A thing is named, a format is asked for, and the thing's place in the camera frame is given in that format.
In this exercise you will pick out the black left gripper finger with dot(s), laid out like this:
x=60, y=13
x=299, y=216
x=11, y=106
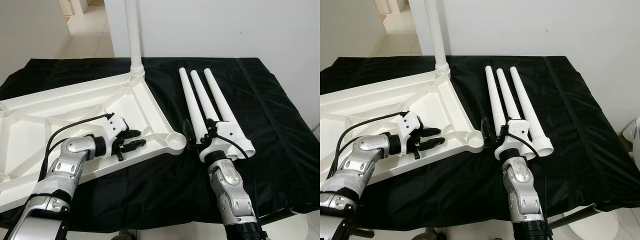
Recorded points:
x=432, y=144
x=134, y=146
x=431, y=132
x=132, y=134

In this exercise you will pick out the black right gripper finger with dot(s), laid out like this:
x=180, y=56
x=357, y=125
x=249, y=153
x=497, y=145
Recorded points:
x=487, y=129
x=214, y=127
x=189, y=132
x=510, y=127

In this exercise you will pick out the white plastic children table top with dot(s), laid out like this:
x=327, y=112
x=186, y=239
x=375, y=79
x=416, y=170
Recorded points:
x=360, y=107
x=50, y=115

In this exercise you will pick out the black table cloth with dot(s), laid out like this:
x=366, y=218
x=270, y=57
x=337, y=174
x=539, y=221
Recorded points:
x=280, y=150
x=590, y=165

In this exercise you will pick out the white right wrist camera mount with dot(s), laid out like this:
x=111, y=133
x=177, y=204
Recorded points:
x=227, y=132
x=520, y=131

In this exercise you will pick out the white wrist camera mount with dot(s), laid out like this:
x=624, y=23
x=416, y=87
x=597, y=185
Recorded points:
x=115, y=127
x=412, y=125
x=520, y=131
x=227, y=132

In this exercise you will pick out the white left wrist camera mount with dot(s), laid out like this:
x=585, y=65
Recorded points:
x=412, y=125
x=115, y=127

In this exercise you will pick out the white pedestal fan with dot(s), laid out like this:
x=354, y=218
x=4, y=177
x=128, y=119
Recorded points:
x=300, y=230
x=590, y=229

